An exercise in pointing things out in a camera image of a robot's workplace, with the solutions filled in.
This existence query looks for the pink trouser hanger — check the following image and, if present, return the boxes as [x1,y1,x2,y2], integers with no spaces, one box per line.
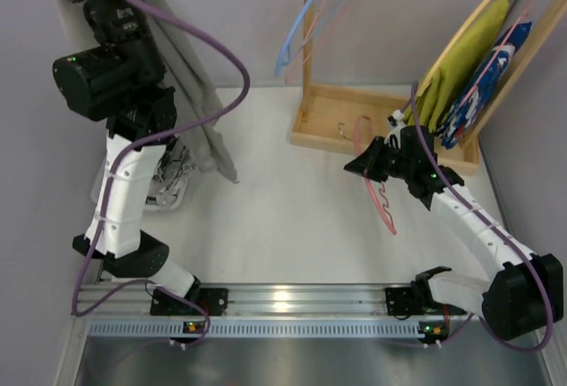
[338,115,397,235]

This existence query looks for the slotted cable duct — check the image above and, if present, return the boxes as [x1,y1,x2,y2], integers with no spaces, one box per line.
[89,318,447,341]

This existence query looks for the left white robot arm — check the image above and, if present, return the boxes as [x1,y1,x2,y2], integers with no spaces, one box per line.
[52,0,200,301]

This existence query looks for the blue patterned trousers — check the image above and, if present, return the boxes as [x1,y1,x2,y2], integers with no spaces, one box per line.
[435,21,532,149]

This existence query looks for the wooden clothes rack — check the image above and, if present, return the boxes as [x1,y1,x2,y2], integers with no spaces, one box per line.
[291,0,566,175]

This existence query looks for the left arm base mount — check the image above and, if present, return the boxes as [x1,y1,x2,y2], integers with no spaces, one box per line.
[150,286,229,316]

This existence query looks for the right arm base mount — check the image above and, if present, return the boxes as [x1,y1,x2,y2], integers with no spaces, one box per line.
[384,286,465,318]

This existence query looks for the aluminium rail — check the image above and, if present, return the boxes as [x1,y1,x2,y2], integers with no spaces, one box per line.
[73,282,488,316]

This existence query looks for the grey trousers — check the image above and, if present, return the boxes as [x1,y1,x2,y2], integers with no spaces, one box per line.
[56,0,237,182]

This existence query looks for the white plastic basket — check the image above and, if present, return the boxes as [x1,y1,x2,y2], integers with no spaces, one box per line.
[88,173,190,213]

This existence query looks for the blue hanger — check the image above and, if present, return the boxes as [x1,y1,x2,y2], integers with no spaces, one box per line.
[274,0,366,77]

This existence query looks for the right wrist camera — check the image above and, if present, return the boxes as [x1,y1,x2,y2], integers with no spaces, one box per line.
[384,110,419,152]

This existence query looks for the pink hanger right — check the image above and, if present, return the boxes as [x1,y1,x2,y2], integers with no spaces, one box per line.
[455,0,559,106]

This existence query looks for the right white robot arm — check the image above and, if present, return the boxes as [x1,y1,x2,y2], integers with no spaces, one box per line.
[344,127,564,341]

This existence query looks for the black white printed cloth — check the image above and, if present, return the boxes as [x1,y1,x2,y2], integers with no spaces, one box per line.
[148,138,196,192]

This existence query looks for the pink wire hanger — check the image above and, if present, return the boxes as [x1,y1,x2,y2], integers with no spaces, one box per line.
[283,0,368,85]

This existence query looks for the green trousers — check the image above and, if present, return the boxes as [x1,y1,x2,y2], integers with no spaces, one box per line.
[416,0,509,133]

